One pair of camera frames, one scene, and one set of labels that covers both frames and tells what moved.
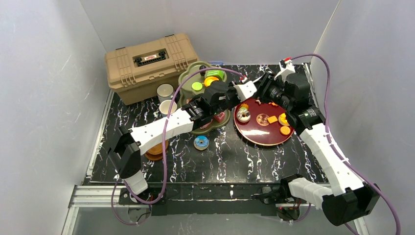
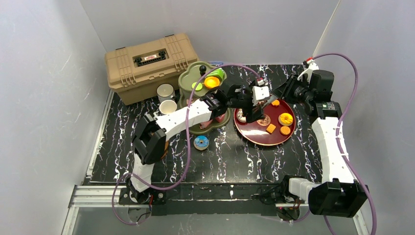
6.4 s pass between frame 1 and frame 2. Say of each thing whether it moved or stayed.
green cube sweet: stayed
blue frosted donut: stayed
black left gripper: moved
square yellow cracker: moved
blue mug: stayed
